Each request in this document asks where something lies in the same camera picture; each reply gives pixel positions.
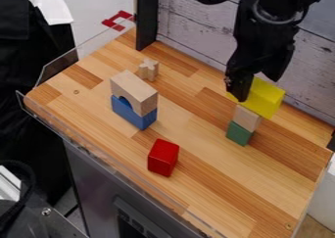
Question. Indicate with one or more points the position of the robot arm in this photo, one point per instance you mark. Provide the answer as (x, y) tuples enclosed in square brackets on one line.
[(283, 0)]

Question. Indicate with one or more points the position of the black post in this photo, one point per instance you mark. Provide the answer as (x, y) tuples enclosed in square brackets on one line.
[(146, 16)]

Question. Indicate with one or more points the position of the red cube block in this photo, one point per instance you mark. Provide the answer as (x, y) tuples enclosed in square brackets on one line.
[(163, 157)]

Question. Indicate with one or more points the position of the yellow rectangle block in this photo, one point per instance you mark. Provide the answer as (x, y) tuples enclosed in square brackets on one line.
[(264, 98)]

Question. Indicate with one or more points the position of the white arch block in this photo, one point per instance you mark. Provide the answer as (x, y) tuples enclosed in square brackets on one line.
[(133, 92)]

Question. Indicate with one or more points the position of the blue arch block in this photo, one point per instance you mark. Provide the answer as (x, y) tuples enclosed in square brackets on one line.
[(131, 113)]

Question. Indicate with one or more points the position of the green cube block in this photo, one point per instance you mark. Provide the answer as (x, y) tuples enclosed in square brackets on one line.
[(238, 134)]

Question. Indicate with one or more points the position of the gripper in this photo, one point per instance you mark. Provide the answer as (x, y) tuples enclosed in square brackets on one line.
[(261, 39)]

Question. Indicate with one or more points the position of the white cross block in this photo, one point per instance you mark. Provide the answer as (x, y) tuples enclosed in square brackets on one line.
[(148, 69)]

